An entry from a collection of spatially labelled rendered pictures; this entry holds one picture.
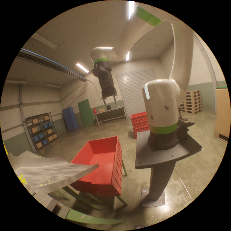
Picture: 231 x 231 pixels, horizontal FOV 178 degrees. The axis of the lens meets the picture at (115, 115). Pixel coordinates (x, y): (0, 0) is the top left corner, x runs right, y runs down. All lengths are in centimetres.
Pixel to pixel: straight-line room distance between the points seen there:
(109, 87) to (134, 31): 30
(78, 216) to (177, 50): 67
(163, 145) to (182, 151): 8
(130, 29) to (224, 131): 225
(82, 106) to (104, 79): 569
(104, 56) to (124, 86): 493
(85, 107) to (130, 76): 410
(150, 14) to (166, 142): 46
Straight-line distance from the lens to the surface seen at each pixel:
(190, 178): 136
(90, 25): 344
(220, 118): 217
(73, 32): 354
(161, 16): 36
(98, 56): 44
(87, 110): 587
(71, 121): 639
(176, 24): 44
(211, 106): 449
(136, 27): 38
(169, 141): 29
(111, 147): 96
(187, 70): 39
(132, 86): 536
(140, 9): 36
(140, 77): 568
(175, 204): 118
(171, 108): 26
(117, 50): 48
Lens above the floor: 112
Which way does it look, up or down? 9 degrees down
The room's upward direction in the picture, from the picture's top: 15 degrees counter-clockwise
